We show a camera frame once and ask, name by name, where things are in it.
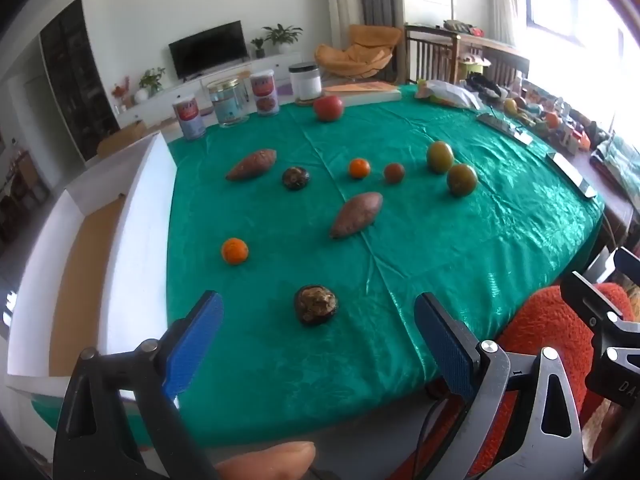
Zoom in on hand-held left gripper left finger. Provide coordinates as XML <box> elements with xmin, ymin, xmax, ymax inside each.
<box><xmin>52</xmin><ymin>290</ymin><xmax>224</xmax><ymax>480</ymax></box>

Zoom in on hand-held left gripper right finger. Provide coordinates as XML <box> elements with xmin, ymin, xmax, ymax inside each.
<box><xmin>414</xmin><ymin>292</ymin><xmax>586</xmax><ymax>480</ymax></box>

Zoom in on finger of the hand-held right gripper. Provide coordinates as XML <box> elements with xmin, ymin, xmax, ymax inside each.
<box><xmin>560</xmin><ymin>271</ymin><xmax>637</xmax><ymax>332</ymax></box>
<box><xmin>614</xmin><ymin>246</ymin><xmax>640</xmax><ymax>287</ymax></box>

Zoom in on white foam box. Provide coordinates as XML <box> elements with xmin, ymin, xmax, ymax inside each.
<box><xmin>5</xmin><ymin>132</ymin><xmax>178</xmax><ymax>401</ymax></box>

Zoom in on dark brown water chestnut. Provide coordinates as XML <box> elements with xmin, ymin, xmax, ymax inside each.
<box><xmin>293</xmin><ymin>284</ymin><xmax>339</xmax><ymax>327</ymax></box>
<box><xmin>281</xmin><ymin>166</ymin><xmax>311</xmax><ymax>191</ymax></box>

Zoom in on sweet potato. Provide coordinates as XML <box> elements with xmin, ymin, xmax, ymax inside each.
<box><xmin>225</xmin><ymin>148</ymin><xmax>277</xmax><ymax>182</ymax></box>
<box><xmin>329</xmin><ymin>191</ymin><xmax>384</xmax><ymax>239</ymax></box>

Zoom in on green mandarin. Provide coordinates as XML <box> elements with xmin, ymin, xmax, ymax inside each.
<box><xmin>426</xmin><ymin>140</ymin><xmax>455</xmax><ymax>175</ymax></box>
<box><xmin>446</xmin><ymin>163</ymin><xmax>478</xmax><ymax>197</ymax></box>

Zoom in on person's left hand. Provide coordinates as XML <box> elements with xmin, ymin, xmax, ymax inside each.
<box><xmin>215</xmin><ymin>441</ymin><xmax>317</xmax><ymax>480</ymax></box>

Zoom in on green tablecloth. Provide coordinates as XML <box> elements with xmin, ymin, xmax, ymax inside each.
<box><xmin>30</xmin><ymin>82</ymin><xmax>606</xmax><ymax>448</ymax></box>

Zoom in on patterned cloth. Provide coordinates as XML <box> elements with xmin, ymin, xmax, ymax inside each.
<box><xmin>590</xmin><ymin>135</ymin><xmax>640</xmax><ymax>196</ymax></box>

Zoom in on metal strip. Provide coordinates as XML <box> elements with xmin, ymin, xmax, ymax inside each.
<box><xmin>477</xmin><ymin>112</ymin><xmax>533</xmax><ymax>146</ymax></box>
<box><xmin>547</xmin><ymin>151</ymin><xmax>598</xmax><ymax>198</ymax></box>

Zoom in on row of small toys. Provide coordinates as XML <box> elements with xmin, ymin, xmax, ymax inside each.
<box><xmin>502</xmin><ymin>97</ymin><xmax>616</xmax><ymax>153</ymax></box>

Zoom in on red label tin can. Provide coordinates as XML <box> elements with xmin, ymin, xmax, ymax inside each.
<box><xmin>172</xmin><ymin>96</ymin><xmax>207</xmax><ymax>142</ymax></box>
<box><xmin>250</xmin><ymin>70</ymin><xmax>279</xmax><ymax>117</ymax></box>

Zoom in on clear glass jar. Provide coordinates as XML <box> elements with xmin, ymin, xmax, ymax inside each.
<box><xmin>207</xmin><ymin>76</ymin><xmax>250</xmax><ymax>128</ymax></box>

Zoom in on crumpled plastic bag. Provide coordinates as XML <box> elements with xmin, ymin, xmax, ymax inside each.
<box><xmin>415</xmin><ymin>79</ymin><xmax>483</xmax><ymax>110</ymax></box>

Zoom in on white book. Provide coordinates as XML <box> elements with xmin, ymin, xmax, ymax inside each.
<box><xmin>322</xmin><ymin>82</ymin><xmax>402</xmax><ymax>107</ymax></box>

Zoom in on red apple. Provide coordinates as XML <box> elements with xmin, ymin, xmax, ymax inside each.
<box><xmin>313</xmin><ymin>95</ymin><xmax>345</xmax><ymax>122</ymax></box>

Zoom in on leafy plant in white vase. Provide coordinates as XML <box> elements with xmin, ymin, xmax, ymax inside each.
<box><xmin>135</xmin><ymin>67</ymin><xmax>166</xmax><ymax>102</ymax></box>

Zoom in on white jar with black lid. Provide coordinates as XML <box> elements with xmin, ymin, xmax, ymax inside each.
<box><xmin>289</xmin><ymin>62</ymin><xmax>322</xmax><ymax>102</ymax></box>

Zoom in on wooden chair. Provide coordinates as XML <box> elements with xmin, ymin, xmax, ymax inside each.
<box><xmin>404</xmin><ymin>24</ymin><xmax>531</xmax><ymax>87</ymax></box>

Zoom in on dark display cabinet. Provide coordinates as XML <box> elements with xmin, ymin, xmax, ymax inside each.
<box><xmin>40</xmin><ymin>0</ymin><xmax>121</xmax><ymax>161</ymax></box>

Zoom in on black television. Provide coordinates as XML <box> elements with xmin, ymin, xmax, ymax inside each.
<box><xmin>168</xmin><ymin>21</ymin><xmax>249</xmax><ymax>81</ymax></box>

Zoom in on orange lounge chair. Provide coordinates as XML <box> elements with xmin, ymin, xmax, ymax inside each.
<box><xmin>314</xmin><ymin>24</ymin><xmax>403</xmax><ymax>81</ymax></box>

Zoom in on large green potted plant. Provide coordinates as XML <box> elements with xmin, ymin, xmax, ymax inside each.
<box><xmin>262</xmin><ymin>24</ymin><xmax>303</xmax><ymax>55</ymax></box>

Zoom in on beige curtain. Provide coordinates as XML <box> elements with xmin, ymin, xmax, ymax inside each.
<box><xmin>322</xmin><ymin>0</ymin><xmax>363</xmax><ymax>48</ymax></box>

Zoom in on black cable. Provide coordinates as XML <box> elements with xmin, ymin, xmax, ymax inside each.
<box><xmin>416</xmin><ymin>399</ymin><xmax>453</xmax><ymax>480</ymax></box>

